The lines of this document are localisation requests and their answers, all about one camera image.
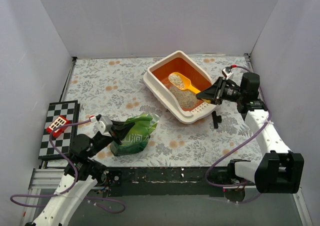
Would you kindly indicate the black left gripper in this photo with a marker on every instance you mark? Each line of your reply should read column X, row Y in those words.
column 115, row 133

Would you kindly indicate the small black plastic clip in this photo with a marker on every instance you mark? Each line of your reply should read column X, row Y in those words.
column 217, row 119

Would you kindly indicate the floral patterned table mat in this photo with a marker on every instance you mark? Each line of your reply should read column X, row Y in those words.
column 115, row 88

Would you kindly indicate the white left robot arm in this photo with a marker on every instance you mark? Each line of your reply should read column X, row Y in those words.
column 83, row 173

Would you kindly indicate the green cat litter bag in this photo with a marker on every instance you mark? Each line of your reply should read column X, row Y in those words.
column 139, row 129

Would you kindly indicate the black white checkerboard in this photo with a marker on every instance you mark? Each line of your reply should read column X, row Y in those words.
column 57, row 140

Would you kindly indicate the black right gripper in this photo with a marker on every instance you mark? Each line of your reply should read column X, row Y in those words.
column 218, row 91

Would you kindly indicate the grey cat litter pile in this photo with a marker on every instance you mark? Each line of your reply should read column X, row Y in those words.
column 183, row 96

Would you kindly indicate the white and orange litter box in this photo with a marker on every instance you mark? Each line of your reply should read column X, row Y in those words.
column 179, row 71

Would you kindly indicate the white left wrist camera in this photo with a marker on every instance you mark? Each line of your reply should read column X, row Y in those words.
column 104, row 125

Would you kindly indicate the red white toy block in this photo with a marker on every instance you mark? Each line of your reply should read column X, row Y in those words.
column 58, row 126

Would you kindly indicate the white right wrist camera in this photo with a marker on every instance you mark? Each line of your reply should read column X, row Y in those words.
column 227, row 72

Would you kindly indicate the yellow plastic litter scoop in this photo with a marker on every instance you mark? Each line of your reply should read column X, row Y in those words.
column 183, row 84

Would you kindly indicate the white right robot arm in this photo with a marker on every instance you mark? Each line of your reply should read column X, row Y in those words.
column 280, row 169

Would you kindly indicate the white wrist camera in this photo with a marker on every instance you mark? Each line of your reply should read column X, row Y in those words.
column 104, row 125
column 227, row 72

